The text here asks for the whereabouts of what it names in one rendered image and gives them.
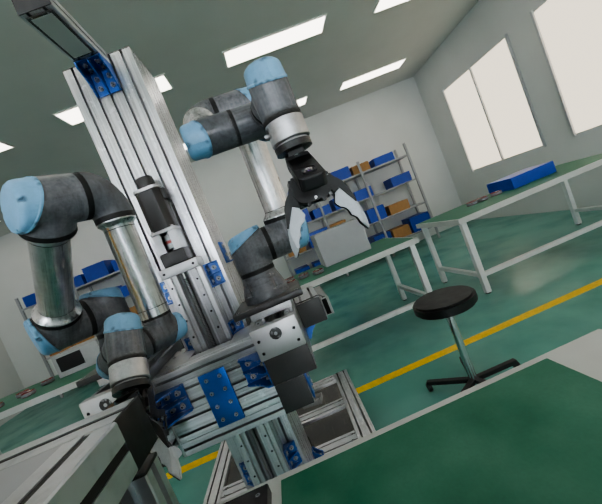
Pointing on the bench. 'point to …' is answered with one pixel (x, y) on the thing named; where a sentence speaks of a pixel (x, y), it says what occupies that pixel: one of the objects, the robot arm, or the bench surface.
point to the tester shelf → (69, 462)
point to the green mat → (494, 449)
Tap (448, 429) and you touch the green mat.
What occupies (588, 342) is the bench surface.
